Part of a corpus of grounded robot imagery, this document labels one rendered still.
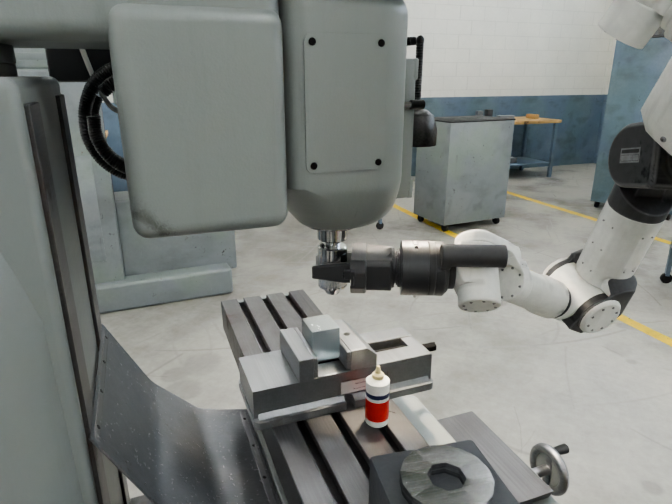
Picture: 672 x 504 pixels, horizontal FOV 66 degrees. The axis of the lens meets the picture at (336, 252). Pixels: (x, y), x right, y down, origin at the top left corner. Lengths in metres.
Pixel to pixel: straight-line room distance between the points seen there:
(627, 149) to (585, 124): 9.50
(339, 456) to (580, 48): 9.58
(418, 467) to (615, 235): 0.55
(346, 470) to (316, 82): 0.56
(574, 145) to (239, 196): 9.79
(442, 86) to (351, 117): 7.83
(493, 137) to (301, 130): 4.91
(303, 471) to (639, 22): 0.76
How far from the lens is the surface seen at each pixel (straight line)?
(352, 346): 0.94
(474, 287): 0.81
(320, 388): 0.94
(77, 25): 0.63
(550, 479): 1.40
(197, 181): 0.63
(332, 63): 0.68
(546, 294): 0.95
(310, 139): 0.68
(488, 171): 5.57
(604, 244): 0.97
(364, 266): 0.78
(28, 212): 0.60
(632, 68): 6.80
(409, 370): 1.01
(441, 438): 1.10
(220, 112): 0.63
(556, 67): 9.82
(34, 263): 0.61
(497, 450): 1.25
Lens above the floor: 1.53
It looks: 19 degrees down
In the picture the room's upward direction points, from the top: straight up
